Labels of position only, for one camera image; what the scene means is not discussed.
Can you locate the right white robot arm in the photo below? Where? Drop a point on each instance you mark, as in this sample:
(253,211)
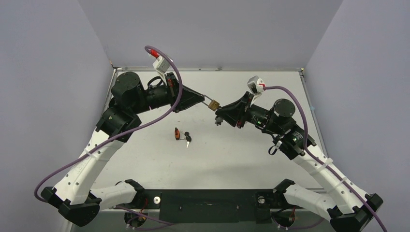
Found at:
(347,207)

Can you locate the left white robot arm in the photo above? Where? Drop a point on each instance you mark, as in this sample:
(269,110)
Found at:
(74,196)

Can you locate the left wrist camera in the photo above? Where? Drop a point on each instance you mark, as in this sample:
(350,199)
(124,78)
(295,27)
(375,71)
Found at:
(160,65)

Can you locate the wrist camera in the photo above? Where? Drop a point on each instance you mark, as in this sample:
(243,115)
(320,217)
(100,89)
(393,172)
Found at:
(160,65)
(256,86)

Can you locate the small brass padlock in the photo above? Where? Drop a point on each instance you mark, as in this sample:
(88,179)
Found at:
(212,104)

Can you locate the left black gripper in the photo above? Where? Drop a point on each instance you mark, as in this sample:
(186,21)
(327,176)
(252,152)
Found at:
(173,88)

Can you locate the orange black padlock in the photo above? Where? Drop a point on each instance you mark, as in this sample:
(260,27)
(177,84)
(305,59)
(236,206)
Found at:
(177,134)

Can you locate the black key bunch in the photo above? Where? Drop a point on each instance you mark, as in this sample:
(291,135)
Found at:
(184,135)

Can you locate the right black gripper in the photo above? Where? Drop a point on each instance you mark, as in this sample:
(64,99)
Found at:
(242,109)

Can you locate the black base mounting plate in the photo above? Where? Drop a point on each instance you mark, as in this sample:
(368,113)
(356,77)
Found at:
(210,205)

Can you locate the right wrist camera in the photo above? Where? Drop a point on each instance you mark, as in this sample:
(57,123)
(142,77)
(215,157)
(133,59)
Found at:
(256,86)

